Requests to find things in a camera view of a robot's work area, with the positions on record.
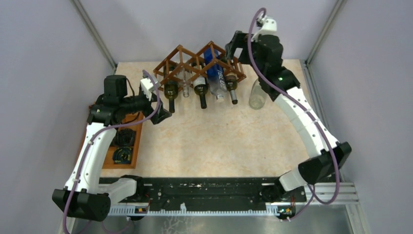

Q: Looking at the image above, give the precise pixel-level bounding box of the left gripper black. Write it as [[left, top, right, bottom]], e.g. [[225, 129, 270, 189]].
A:
[[120, 87, 172, 124]]

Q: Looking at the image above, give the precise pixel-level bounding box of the brown label wine bottle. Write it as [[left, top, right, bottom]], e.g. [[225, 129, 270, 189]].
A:
[[225, 70, 238, 105]]

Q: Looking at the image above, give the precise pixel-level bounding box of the blue square glass bottle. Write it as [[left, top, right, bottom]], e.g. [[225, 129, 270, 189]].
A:
[[204, 48, 227, 102]]

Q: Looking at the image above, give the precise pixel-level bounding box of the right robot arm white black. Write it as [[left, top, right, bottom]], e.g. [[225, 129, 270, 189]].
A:
[[225, 31, 352, 201]]

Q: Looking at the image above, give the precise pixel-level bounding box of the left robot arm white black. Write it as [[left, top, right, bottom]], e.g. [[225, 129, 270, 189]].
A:
[[52, 71, 171, 221]]

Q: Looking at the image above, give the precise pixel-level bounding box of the dark green wine bottle left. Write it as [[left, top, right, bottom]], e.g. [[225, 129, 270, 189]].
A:
[[164, 79, 178, 113]]

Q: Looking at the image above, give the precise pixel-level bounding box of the small clear glass bottle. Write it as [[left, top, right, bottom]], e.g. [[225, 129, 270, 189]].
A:
[[181, 68, 191, 98]]

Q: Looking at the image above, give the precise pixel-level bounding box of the white label wine bottle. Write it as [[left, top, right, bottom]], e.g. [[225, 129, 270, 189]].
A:
[[192, 75, 208, 109]]

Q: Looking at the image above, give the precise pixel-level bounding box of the brown wooden wine rack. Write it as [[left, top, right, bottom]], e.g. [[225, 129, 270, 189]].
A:
[[153, 41, 246, 91]]

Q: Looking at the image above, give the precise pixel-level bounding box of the orange wooden tray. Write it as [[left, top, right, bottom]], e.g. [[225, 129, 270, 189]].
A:
[[75, 103, 145, 170]]

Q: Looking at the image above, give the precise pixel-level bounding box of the black patterned coaster in tray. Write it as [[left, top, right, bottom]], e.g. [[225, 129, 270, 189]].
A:
[[112, 147, 133, 164]]

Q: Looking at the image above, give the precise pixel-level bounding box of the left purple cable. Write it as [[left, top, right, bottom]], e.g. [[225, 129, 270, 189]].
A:
[[62, 69, 163, 234]]

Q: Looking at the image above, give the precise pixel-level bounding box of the purple cable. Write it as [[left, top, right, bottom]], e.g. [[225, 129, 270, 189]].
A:
[[62, 69, 163, 234], [246, 7, 341, 222]]

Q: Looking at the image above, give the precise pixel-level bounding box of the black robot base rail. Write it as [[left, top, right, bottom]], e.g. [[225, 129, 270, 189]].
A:
[[121, 177, 307, 212]]

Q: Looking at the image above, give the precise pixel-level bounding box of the white toothed cable strip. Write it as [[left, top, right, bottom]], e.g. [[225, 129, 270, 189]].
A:
[[108, 204, 281, 217]]

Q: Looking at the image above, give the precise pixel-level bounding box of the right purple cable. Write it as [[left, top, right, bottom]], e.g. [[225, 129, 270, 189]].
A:
[[246, 7, 341, 222]]

